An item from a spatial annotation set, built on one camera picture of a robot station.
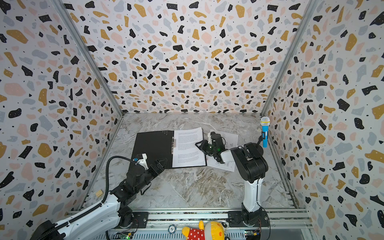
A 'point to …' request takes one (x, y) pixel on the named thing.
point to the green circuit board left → (124, 235)
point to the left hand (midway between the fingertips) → (163, 161)
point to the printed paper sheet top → (185, 153)
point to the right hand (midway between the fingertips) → (193, 142)
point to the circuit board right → (256, 232)
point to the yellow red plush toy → (213, 230)
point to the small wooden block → (99, 193)
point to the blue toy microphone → (265, 122)
